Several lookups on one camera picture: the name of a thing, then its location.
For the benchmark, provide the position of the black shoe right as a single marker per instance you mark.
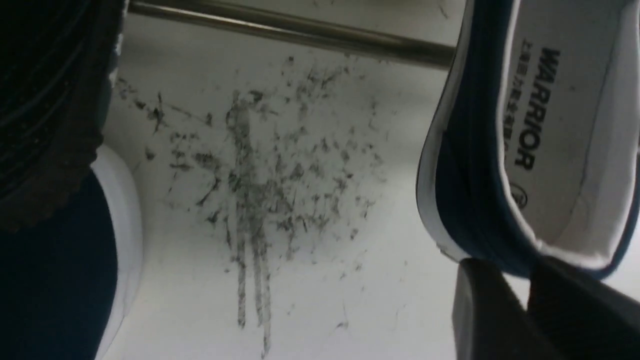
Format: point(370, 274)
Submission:
point(59, 63)

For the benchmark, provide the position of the stainless steel shoe rack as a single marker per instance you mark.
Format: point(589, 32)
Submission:
point(298, 30)

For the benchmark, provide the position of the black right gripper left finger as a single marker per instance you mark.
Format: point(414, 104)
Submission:
point(488, 320)

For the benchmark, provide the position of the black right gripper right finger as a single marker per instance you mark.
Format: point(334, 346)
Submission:
point(581, 316)

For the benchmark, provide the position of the navy slip-on shoe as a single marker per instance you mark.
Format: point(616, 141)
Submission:
point(533, 149)
point(68, 283)

